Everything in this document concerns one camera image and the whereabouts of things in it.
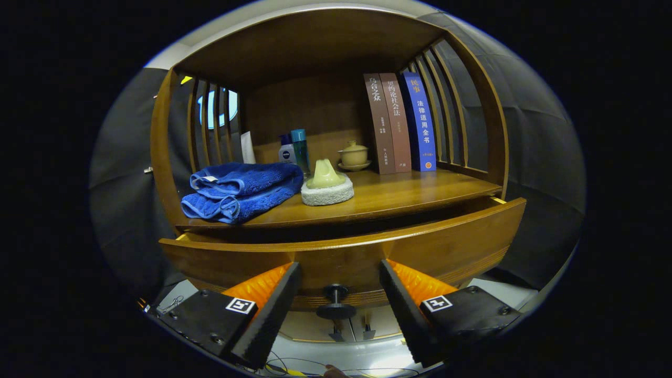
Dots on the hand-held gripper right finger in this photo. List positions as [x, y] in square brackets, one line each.
[407, 312]

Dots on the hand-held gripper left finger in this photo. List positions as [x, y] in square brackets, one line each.
[270, 315]

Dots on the wooden drawer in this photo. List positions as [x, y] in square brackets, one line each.
[341, 257]

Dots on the wooden cabinet door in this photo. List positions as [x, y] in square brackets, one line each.
[310, 329]
[383, 326]

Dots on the wooden countertop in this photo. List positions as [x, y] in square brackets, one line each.
[399, 191]

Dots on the wooden cabinet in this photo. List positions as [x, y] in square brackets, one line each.
[304, 105]

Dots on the folded blue towel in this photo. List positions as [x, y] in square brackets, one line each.
[241, 189]

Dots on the white bottle with blue cap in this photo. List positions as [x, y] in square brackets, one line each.
[286, 153]

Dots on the beige lidded tea cup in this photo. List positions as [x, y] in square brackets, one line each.
[354, 156]

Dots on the clear teal bottle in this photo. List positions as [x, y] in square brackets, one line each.
[300, 149]

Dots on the white tube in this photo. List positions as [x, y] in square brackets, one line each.
[248, 148]

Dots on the reddish brown book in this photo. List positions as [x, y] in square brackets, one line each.
[400, 126]

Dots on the blue book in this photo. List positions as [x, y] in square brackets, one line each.
[422, 126]

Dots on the dark brown book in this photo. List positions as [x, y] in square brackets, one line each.
[380, 126]

